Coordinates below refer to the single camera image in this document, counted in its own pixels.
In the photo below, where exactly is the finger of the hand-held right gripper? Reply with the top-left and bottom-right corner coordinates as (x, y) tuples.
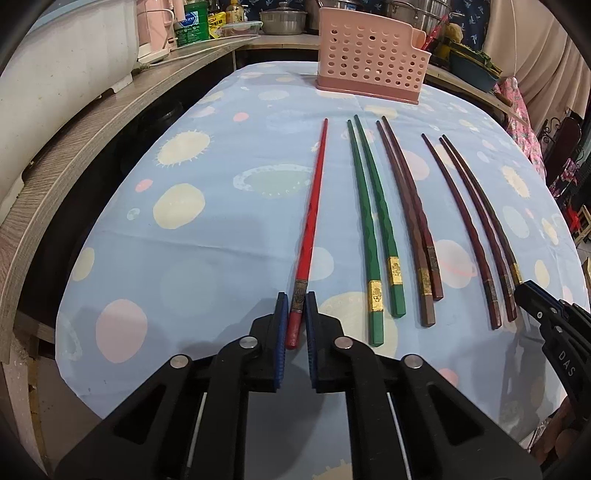
(514, 287), (571, 342)
(527, 280), (591, 324)

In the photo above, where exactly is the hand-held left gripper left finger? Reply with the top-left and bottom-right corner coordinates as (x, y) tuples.
(54, 291), (289, 480)

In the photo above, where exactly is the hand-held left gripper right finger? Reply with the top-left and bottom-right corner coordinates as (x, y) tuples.
(302, 291), (543, 480)

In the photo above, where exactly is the green chopstick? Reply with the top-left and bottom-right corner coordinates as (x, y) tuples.
(355, 114), (406, 318)
(346, 120), (386, 347)

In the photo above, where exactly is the pink perforated utensil holder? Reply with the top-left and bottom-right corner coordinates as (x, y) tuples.
(316, 7), (432, 104)

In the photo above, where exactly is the red plastic stool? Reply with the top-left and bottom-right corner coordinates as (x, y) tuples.
(566, 208), (591, 241)

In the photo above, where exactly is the black metal chair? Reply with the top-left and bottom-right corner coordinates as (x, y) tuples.
(538, 108), (585, 185)

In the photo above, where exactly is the pink floral cloth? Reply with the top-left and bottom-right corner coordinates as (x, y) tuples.
(496, 76), (548, 181)

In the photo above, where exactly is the blue bowl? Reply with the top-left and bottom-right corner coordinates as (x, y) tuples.
(448, 48), (502, 93)

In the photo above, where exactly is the beige curtain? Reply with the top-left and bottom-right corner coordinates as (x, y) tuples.
(482, 0), (591, 134)

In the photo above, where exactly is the yellow green patterned bowl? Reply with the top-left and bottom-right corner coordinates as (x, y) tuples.
(436, 39), (502, 75)

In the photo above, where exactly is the wooden countertop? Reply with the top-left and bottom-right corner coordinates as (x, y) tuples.
(0, 32), (529, 370)

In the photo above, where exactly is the navy patterned cloth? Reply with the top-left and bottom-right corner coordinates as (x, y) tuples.
(455, 0), (490, 51)

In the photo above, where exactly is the clear food container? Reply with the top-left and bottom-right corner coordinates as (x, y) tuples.
(217, 22), (262, 38)

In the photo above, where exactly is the steel steamer pot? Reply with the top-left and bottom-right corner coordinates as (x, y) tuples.
(383, 0), (455, 31)

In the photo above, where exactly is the small steel pot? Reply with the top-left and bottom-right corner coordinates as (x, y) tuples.
(259, 2), (309, 35)

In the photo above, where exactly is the green canister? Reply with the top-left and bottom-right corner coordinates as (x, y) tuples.
(174, 0), (211, 47)

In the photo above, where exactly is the pink electric kettle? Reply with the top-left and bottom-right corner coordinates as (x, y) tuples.
(139, 0), (185, 51)

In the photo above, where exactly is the white dish box blue lid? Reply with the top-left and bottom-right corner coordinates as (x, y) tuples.
(0, 0), (139, 210)

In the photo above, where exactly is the white power cable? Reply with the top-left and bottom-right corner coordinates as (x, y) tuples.
(134, 34), (259, 72)

